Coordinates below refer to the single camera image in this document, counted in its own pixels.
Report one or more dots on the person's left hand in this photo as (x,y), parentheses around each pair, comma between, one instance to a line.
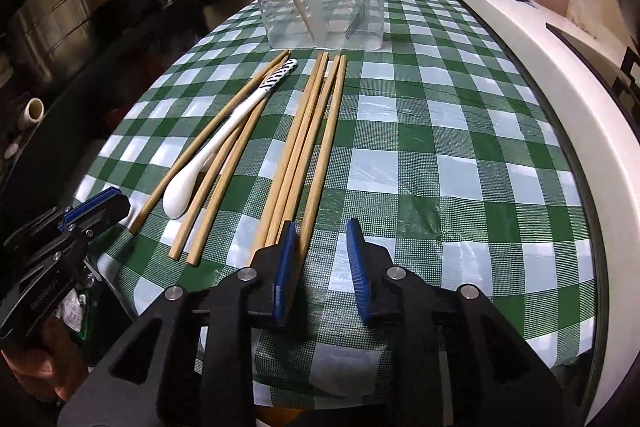
(35,367)

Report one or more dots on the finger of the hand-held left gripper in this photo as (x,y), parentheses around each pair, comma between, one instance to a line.
(82,214)
(112,214)

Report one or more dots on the green white checked tablecloth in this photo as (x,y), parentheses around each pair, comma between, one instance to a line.
(425,157)

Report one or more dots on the stainless steel stockpot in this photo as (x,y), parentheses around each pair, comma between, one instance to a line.
(50,32)

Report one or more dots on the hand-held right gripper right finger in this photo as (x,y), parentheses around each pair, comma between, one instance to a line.
(359,272)

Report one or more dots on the small white cup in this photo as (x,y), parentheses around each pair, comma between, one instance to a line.
(35,112)

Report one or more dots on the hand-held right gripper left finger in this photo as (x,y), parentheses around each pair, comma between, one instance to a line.
(284,272)

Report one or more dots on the black induction cooktop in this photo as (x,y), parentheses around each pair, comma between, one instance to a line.
(600,57)

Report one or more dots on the green packet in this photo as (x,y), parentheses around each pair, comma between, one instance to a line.
(80,322)

